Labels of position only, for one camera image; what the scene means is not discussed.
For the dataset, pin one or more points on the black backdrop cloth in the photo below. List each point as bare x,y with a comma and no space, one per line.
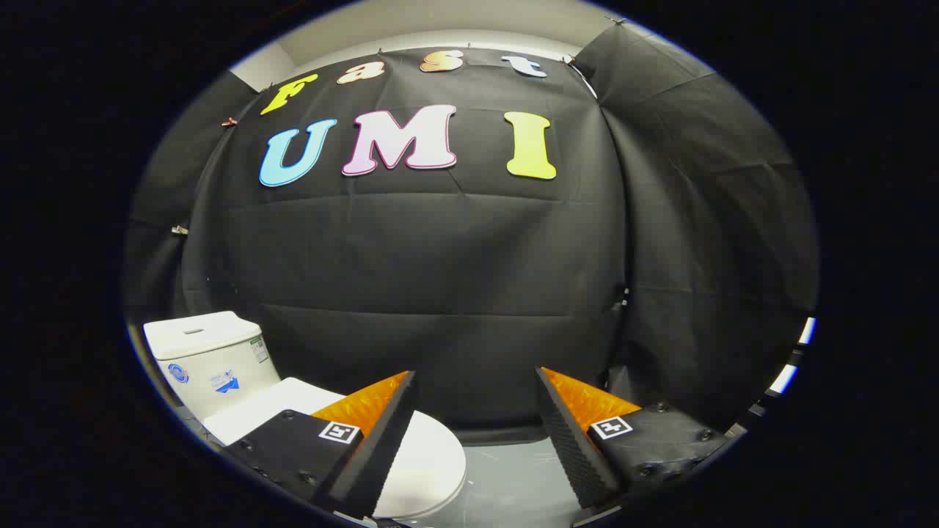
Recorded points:
455,279

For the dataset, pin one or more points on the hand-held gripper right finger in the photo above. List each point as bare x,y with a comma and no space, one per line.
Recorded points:
572,447

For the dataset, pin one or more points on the white slatted panel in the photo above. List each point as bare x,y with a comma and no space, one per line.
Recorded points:
807,331

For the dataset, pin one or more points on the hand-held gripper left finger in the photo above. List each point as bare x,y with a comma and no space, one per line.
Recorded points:
381,455

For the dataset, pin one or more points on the white toilet lid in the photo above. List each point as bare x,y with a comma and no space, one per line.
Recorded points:
433,462

